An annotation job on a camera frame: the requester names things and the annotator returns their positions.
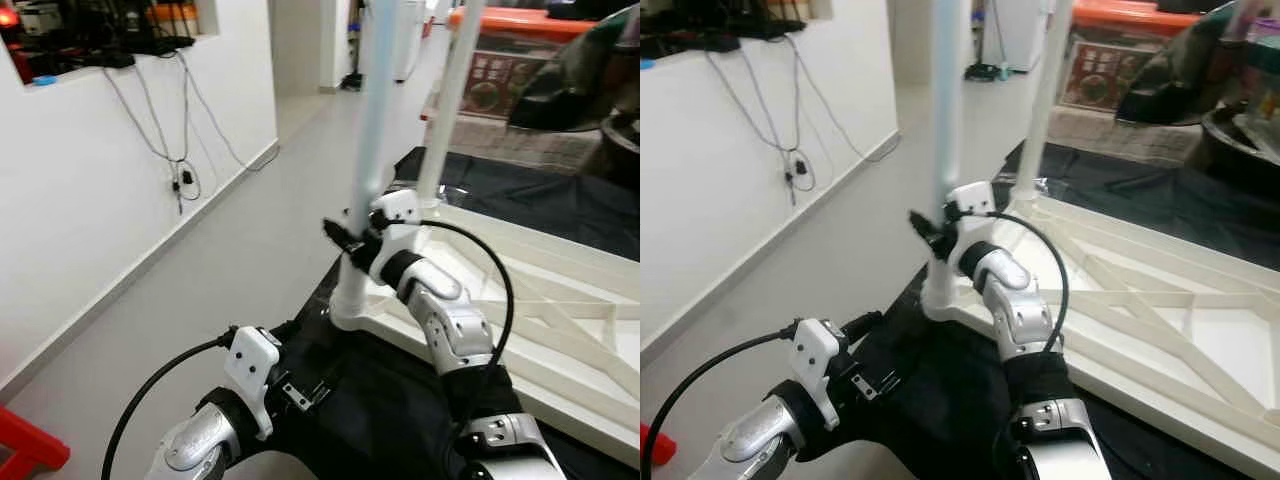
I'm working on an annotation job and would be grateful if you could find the white plastic table leg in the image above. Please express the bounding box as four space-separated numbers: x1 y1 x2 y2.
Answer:
925 0 966 311
1010 0 1076 201
335 0 401 321
415 0 488 211

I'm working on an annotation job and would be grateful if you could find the white plastic children table top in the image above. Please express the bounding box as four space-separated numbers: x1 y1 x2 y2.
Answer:
330 195 641 469
920 190 1280 479

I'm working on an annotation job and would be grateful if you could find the speckled stone ledge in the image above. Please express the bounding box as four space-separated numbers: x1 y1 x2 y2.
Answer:
430 115 641 181
1045 105 1211 166

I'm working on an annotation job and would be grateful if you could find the white appliance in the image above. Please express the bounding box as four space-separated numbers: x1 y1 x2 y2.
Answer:
395 0 431 81
1000 0 1046 71

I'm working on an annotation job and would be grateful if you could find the red plastic stool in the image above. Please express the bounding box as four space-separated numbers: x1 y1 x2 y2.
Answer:
0 405 71 480
640 425 679 471

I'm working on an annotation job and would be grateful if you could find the orange lid storage box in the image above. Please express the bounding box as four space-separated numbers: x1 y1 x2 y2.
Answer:
445 5 601 126
1060 0 1201 116

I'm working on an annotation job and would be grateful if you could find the black bag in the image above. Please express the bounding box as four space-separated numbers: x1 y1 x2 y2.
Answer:
1115 5 1280 126
508 10 641 131

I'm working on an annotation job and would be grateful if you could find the black bowl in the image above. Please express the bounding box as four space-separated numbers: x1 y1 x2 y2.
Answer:
600 115 641 191
1195 105 1280 196

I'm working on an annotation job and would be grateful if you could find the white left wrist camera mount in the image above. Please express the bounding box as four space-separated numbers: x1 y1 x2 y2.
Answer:
222 325 283 441
790 318 851 431

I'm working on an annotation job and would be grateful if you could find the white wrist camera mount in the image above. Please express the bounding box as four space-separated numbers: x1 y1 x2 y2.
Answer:
790 318 851 431
945 182 998 276
222 325 283 441
368 190 423 286

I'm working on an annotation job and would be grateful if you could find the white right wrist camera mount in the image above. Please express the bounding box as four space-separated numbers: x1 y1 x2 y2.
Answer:
945 182 998 276
368 190 423 286

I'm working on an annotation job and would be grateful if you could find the black long wall cable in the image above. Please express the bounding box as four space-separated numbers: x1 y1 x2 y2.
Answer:
178 50 281 173
788 40 898 163

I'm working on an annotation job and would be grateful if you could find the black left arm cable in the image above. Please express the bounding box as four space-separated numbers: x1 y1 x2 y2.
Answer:
100 335 236 480
640 330 801 480

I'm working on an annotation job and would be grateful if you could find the black looped wall cable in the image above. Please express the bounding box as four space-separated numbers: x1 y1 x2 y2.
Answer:
100 55 201 216
705 45 816 206

